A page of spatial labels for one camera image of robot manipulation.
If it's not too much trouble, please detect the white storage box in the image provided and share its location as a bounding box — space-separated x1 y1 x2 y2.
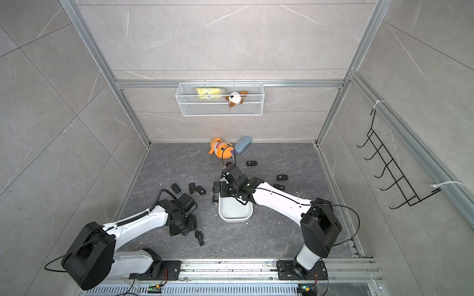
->
218 193 254 223

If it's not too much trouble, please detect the black VW key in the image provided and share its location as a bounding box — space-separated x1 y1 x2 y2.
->
188 183 196 194

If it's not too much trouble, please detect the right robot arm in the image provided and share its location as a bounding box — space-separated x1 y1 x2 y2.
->
212 162 342 281

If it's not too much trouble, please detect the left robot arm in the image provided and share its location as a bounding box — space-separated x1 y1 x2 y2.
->
58 194 198 291

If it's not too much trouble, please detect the black silver key front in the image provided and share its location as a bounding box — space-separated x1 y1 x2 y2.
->
195 230 205 247

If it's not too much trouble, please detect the orange plush toy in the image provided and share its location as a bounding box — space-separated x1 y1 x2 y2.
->
209 138 235 160

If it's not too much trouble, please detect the blue grey pouch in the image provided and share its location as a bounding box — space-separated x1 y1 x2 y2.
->
234 136 253 154

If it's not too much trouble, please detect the brown white plush dog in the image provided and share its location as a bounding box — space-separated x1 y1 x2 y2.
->
225 91 248 108

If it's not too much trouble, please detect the yellow item in basket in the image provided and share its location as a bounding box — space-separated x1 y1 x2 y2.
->
196 88 225 100

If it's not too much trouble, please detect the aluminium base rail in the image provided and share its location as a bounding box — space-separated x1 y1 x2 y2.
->
81 258 387 296

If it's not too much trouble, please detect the white wire wall basket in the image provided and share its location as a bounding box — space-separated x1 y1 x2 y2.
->
175 81 265 117

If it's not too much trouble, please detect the black wall hook rack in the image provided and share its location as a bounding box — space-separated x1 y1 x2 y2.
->
357 109 441 210

